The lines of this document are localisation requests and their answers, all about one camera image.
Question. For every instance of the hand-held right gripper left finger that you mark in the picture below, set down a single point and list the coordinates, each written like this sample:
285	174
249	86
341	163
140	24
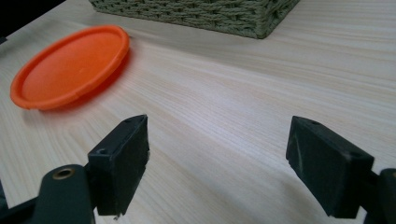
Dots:
120	168

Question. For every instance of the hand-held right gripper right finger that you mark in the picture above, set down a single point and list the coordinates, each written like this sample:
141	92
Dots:
327	168

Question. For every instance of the orange plastic plate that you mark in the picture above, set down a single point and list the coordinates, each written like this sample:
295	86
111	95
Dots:
67	68

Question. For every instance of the green woven basket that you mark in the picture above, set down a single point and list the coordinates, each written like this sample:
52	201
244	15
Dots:
199	14

